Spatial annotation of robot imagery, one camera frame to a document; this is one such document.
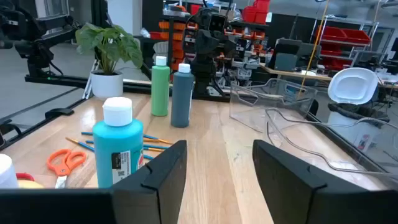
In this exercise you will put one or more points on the black table clamp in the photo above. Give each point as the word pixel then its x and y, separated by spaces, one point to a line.
pixel 59 112

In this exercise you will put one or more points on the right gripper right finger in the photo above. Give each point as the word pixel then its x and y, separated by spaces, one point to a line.
pixel 311 199

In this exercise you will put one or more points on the teal paint bottle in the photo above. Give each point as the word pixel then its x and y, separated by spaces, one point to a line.
pixel 118 143

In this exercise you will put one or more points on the green plant in white pot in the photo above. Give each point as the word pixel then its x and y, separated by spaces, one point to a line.
pixel 105 84

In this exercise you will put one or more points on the metal rack with red bins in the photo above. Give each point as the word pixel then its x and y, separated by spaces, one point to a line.
pixel 334 32

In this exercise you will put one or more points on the orange scissors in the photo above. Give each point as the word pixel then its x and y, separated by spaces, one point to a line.
pixel 62 171

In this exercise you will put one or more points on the stacked red crates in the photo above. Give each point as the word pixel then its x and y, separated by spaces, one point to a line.
pixel 255 14

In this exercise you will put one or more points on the green paint bottle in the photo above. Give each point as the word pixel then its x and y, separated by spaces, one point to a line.
pixel 160 90

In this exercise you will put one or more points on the white trash can black bag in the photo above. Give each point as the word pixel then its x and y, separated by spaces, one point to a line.
pixel 353 85

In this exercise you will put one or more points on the yellow paint bottle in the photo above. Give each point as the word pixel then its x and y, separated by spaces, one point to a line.
pixel 7 171

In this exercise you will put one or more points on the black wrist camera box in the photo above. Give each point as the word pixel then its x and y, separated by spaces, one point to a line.
pixel 217 22

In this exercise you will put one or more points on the shelf with orange parts drawers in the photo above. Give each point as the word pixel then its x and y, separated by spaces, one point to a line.
pixel 178 37

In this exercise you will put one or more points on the clear plastic bin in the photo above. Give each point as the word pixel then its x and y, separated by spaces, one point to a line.
pixel 311 161
pixel 248 118

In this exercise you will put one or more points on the black monitor equipment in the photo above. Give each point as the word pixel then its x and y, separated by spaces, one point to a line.
pixel 286 53

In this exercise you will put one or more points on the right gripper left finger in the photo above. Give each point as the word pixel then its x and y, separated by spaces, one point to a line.
pixel 149 199

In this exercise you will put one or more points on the dark grey paint bottle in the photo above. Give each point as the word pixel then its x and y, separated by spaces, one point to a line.
pixel 182 99

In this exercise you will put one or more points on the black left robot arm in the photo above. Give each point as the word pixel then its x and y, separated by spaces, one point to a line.
pixel 203 77

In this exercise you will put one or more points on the wooden desk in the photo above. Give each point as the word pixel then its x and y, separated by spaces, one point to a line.
pixel 289 74

